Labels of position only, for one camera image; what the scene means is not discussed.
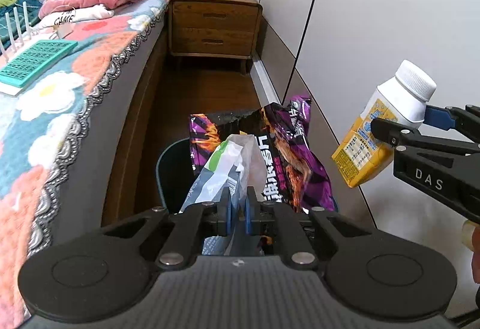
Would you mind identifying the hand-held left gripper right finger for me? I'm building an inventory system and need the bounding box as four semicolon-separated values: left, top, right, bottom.
244;186;376;270

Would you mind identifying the person's right hand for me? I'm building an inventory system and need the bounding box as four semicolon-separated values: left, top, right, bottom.
463;219;480;285

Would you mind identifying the purple snack bag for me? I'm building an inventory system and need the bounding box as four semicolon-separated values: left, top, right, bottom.
188;95;337;215

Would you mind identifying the teal grid board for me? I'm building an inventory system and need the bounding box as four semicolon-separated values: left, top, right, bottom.
0;39;79;88

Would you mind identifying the white printed garment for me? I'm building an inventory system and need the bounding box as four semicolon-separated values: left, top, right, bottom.
37;4;115;29

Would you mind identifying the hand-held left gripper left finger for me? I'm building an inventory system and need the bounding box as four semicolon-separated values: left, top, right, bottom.
102;187;235;270

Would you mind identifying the wooden nightstand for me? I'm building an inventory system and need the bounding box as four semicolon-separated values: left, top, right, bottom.
167;0;263;75

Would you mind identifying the white peg rack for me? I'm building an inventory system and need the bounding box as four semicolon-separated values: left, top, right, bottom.
0;2;42;56

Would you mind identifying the grey white plastic bag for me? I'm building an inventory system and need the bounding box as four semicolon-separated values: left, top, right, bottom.
180;133;269;257

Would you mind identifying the grey mattress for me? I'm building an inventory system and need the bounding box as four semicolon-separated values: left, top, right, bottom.
28;19;168;258

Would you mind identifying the teal quilt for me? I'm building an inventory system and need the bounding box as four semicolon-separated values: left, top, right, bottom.
0;0;44;48

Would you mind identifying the white wardrobe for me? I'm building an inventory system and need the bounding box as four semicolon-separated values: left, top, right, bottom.
249;0;480;239

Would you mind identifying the bed with floral blanket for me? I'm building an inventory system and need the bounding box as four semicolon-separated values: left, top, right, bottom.
0;0;184;315

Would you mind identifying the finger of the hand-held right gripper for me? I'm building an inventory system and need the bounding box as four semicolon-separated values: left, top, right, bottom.
424;103;480;144
369;117;480;156

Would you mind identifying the yellow milk bottle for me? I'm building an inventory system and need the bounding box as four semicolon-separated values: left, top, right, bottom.
331;59;438;189

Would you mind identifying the wooden bed frame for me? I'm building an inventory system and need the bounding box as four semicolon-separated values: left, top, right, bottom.
99;0;182;230

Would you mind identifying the teal trash bin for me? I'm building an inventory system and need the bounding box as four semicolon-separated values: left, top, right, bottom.
155;137;340;215

